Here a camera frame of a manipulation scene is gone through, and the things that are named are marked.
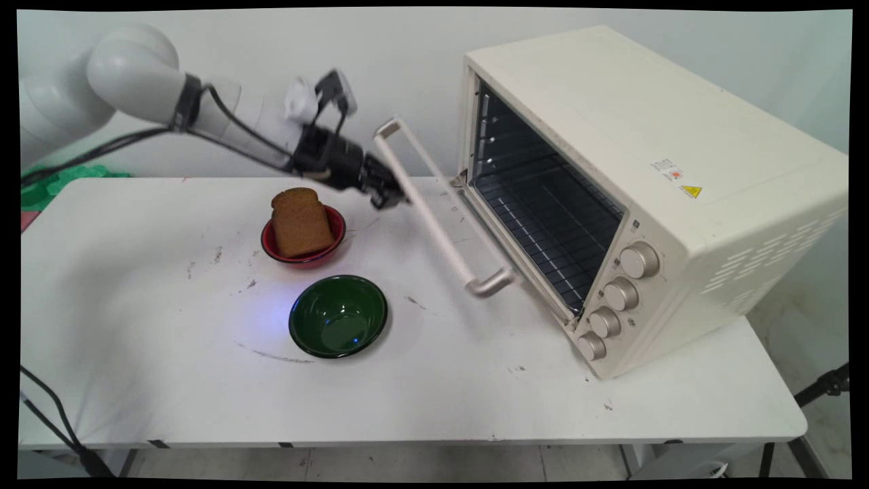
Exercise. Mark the silver oven knob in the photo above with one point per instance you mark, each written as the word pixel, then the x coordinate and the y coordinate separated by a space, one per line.
pixel 621 294
pixel 639 260
pixel 591 346
pixel 605 322

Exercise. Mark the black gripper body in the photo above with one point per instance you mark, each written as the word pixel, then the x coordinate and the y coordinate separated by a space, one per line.
pixel 333 159

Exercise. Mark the red enamel bowl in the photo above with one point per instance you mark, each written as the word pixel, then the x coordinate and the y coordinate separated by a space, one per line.
pixel 336 231

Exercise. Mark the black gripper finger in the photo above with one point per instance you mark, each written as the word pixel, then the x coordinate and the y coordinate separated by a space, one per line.
pixel 381 170
pixel 388 195

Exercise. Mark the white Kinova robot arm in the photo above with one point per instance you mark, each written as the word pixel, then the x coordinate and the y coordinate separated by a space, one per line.
pixel 136 68

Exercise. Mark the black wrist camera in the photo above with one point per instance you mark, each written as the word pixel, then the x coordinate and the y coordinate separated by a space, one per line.
pixel 336 92

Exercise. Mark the black tripod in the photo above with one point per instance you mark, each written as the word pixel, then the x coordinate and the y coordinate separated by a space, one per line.
pixel 825 384

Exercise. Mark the brown bread slice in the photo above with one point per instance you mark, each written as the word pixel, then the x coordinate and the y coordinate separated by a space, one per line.
pixel 300 224

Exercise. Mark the cream toaster oven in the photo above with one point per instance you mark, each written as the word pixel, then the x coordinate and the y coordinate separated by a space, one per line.
pixel 679 122

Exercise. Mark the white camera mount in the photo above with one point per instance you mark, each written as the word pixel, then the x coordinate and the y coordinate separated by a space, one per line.
pixel 300 100

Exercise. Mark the white label sticker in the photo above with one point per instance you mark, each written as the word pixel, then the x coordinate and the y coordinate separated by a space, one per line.
pixel 667 170

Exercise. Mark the green enamel bowl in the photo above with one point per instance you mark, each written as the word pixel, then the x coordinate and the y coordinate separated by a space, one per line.
pixel 338 319

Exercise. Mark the yellow warning sticker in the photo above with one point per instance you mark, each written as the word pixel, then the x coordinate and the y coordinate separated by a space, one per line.
pixel 691 191

